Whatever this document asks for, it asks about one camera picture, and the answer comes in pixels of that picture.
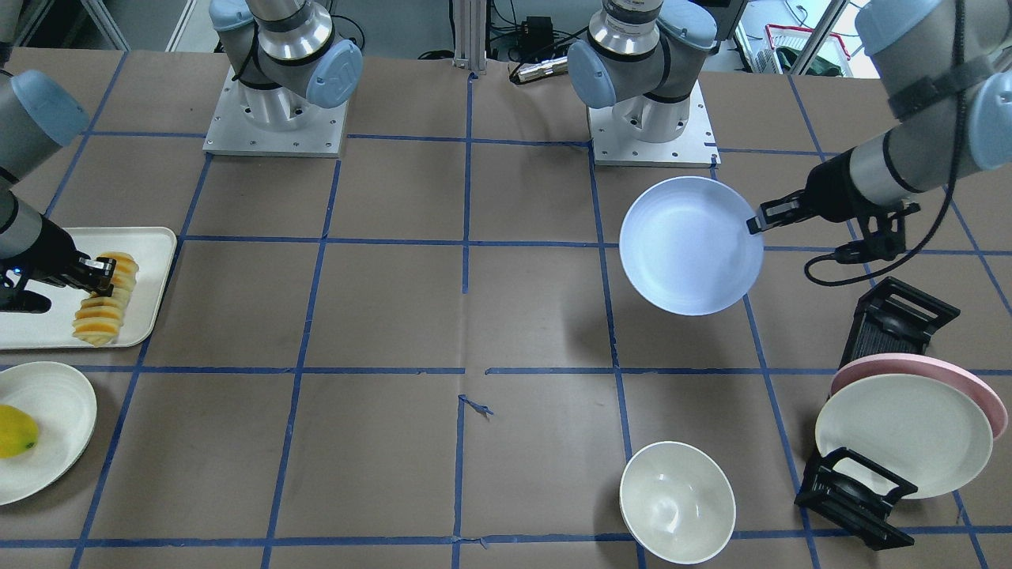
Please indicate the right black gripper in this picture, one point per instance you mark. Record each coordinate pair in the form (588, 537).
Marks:
(49, 254)

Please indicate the yellow lemon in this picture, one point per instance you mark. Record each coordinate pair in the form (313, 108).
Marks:
(19, 432)

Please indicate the white rectangular tray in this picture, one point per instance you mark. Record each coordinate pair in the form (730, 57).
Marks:
(152, 248)

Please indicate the aluminium frame post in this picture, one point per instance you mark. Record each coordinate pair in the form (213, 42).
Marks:
(470, 31)

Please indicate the cream bowl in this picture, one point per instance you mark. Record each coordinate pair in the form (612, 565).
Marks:
(677, 503)

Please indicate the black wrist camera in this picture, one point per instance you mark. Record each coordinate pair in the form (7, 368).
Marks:
(883, 235)

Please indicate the cream plate in rack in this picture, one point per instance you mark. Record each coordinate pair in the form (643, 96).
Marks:
(926, 432)

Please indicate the black plate rack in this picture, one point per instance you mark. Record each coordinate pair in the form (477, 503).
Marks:
(850, 490)

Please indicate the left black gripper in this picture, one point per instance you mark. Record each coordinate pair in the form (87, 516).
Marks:
(828, 192)

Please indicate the white plate under lemon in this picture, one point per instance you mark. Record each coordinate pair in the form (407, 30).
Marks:
(62, 401)

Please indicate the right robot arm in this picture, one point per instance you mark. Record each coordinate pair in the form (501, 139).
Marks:
(271, 47)

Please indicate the blue plate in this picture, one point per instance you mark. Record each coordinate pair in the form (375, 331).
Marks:
(685, 246)

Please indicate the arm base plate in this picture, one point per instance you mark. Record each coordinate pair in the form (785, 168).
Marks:
(249, 122)
(646, 133)

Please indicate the pink plate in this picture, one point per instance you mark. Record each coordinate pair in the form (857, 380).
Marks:
(926, 366)

